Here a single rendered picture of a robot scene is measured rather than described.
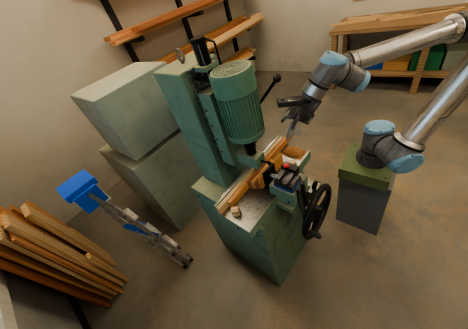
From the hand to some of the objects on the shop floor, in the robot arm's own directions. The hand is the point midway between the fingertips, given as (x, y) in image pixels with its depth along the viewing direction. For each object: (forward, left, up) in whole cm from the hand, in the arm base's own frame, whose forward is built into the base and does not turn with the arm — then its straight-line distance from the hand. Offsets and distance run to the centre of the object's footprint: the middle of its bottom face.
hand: (282, 130), depth 100 cm
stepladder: (+50, -94, -117) cm, 158 cm away
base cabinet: (+5, -26, -117) cm, 120 cm away
